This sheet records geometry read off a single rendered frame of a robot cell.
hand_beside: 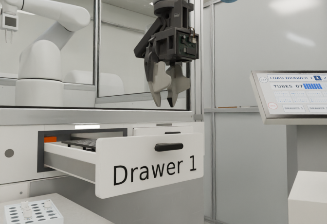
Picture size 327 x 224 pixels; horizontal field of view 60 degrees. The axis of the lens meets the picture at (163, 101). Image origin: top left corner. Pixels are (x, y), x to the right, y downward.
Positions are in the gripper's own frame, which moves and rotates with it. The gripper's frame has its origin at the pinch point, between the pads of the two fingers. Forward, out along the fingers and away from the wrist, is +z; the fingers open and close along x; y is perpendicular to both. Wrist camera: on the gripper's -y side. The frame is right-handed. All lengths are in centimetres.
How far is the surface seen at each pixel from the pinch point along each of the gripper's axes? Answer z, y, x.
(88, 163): 13.0, -9.0, -12.7
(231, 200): 76, -98, 168
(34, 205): 21.1, -14.4, -21.3
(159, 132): 9.4, -32.9, 27.8
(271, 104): -2, -16, 80
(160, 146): 9.3, 2.5, -2.8
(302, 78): -15, -11, 101
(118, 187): 16.9, -1.1, -10.4
